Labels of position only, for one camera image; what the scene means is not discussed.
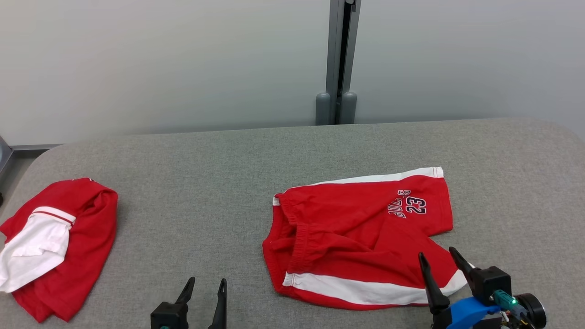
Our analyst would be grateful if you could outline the grey wall base rail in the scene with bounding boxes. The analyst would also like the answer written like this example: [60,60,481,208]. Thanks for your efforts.
[11,144,63,152]

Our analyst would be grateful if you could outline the red shorts with white stripe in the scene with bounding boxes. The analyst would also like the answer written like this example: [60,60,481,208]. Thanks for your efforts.
[262,166,476,311]

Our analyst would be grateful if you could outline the red shirt with white sleeves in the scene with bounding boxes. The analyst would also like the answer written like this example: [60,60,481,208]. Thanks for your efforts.
[0,177,119,323]

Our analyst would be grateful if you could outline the teal right cable connector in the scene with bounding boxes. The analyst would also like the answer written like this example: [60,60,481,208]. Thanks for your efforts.
[493,289,520,319]

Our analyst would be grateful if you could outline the grey metal partition post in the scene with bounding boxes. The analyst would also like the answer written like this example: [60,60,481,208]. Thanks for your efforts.
[325,0,362,125]

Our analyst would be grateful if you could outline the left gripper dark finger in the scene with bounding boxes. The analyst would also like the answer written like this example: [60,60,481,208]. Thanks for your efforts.
[208,278,228,329]
[176,276,197,306]

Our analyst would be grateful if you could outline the right gripper blue shell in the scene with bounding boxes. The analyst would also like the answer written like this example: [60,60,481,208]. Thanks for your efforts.
[418,247,502,329]

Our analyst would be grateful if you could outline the grey cylindrical post foot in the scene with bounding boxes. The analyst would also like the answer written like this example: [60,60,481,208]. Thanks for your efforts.
[315,92,331,126]
[340,91,358,125]

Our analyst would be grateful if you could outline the grey metal frame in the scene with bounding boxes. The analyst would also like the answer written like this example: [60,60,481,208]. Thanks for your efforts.
[0,136,14,176]

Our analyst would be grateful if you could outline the grey fabric upholstered bench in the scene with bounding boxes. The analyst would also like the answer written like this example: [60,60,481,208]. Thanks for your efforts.
[0,118,585,329]

